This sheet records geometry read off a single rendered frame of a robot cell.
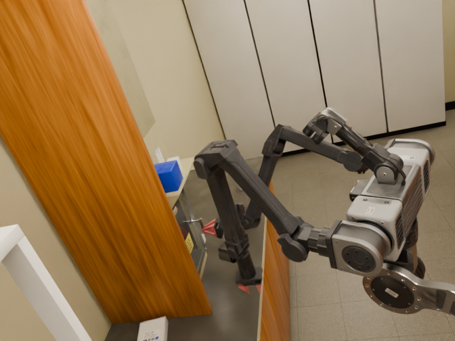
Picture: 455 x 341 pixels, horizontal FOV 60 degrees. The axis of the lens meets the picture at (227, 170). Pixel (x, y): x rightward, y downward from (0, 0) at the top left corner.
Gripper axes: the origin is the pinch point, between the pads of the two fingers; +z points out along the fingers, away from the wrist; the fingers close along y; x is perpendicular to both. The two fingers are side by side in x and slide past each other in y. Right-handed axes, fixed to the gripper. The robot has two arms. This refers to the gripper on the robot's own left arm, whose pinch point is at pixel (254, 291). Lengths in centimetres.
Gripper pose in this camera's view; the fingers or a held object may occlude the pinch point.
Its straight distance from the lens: 161.8
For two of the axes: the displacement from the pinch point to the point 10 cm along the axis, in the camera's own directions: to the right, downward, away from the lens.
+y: -9.6, 1.7, 2.3
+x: -1.2, 4.9, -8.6
